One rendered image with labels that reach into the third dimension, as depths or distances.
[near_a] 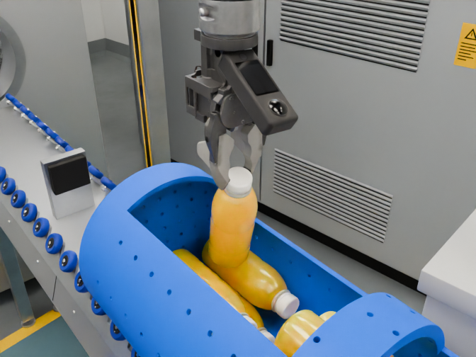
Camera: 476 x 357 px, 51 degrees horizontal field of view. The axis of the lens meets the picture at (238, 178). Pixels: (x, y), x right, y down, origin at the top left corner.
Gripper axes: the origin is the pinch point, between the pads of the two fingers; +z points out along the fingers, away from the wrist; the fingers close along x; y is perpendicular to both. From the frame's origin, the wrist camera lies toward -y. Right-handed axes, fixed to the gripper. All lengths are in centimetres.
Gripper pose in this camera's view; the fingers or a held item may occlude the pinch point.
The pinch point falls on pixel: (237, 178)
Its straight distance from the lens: 69.8
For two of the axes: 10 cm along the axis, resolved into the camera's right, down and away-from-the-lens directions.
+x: -7.7, 3.2, -5.5
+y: -6.3, -4.0, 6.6
